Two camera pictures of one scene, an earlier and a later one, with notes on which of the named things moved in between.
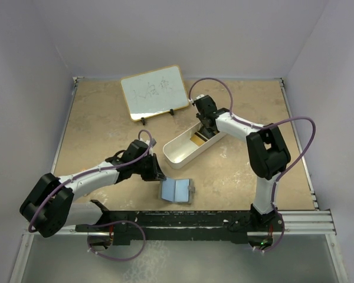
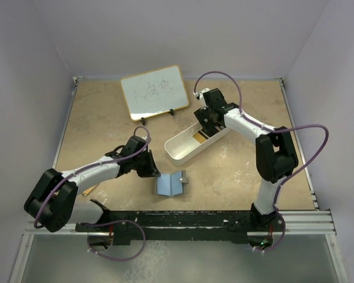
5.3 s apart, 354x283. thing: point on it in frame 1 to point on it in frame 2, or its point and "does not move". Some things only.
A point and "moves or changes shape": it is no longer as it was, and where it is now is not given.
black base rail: (235, 227) does not move
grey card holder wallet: (176, 190) moves or changes shape
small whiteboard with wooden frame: (154, 92) does not move
